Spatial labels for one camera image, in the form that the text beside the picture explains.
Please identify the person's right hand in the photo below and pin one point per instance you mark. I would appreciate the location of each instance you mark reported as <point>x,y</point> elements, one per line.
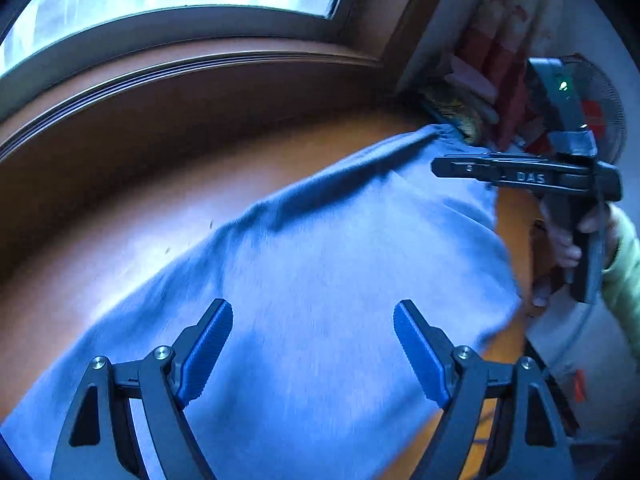
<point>565,252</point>

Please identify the red-white patterned curtain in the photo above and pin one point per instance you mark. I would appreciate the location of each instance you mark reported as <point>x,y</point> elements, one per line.
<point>500,55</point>

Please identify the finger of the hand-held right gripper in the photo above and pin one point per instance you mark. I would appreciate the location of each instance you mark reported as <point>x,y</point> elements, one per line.
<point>460,167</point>

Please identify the colourful patterned cushion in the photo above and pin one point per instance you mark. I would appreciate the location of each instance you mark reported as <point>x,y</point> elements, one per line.
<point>452,110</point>

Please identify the pale pink cushion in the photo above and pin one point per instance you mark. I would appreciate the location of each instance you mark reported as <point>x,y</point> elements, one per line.
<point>470,80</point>

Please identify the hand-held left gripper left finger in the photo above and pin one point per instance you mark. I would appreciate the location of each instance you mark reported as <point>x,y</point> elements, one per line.
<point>210,350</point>

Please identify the person's right forearm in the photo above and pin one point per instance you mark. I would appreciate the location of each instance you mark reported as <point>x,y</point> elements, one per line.
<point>625,290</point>

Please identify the black standing fan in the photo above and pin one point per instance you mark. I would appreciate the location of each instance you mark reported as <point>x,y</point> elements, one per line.
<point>607,105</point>

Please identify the blue pants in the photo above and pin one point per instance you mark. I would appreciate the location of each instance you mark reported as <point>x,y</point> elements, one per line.
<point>310,260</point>

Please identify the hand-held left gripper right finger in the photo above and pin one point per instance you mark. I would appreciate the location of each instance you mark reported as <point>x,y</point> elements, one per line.
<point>417,355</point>

